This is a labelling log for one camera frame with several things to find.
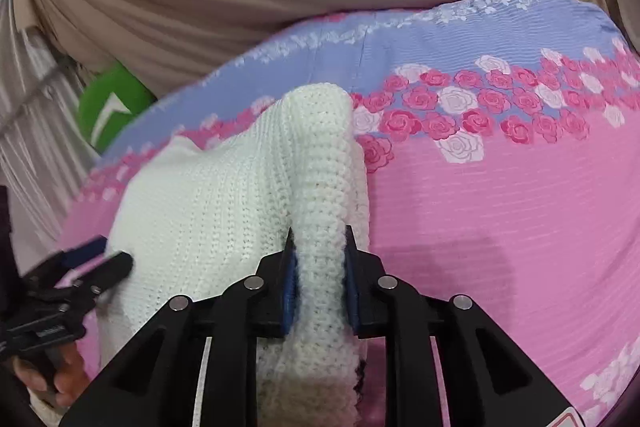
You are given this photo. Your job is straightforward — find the white knit sweater red stripes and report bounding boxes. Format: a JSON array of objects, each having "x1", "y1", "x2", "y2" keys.
[{"x1": 99, "y1": 83, "x2": 370, "y2": 426}]

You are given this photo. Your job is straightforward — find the person's left hand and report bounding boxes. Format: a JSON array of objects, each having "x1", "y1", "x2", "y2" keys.
[{"x1": 12, "y1": 343, "x2": 90, "y2": 407}]

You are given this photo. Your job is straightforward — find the silver pleated curtain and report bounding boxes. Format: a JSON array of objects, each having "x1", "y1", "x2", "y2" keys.
[{"x1": 1, "y1": 0, "x2": 96, "y2": 268}]

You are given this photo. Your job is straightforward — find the green round plush pillow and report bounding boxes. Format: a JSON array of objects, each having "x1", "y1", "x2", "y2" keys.
[{"x1": 76, "y1": 62, "x2": 157, "y2": 154}]

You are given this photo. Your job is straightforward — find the floral pink blue bedspread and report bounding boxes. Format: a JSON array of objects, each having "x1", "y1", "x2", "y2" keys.
[{"x1": 61, "y1": 0, "x2": 639, "y2": 426}]

